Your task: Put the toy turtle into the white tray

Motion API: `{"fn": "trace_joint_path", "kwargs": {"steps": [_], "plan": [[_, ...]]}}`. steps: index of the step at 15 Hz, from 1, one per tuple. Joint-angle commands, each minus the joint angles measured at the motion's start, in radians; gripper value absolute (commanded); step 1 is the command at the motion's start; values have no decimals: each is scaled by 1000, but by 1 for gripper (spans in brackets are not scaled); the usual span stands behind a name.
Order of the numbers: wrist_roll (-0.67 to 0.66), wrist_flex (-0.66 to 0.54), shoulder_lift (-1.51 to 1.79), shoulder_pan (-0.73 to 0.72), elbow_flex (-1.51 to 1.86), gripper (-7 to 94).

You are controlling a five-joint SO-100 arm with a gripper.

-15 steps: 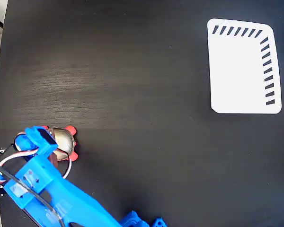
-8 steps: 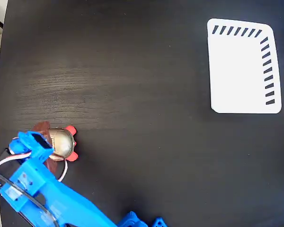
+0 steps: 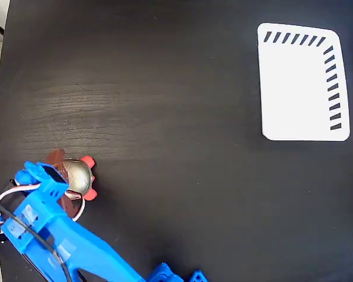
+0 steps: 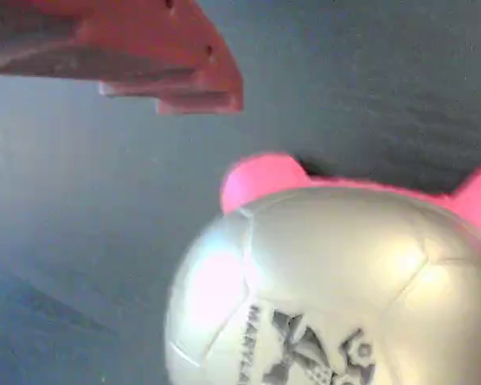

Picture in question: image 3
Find white tray with slots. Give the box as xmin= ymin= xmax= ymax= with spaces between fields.
xmin=257 ymin=22 xmax=351 ymax=142

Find white red servo wires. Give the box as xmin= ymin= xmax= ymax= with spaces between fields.
xmin=0 ymin=182 xmax=86 ymax=227

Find red turtle toy silver shell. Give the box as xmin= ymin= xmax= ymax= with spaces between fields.
xmin=61 ymin=155 xmax=98 ymax=203

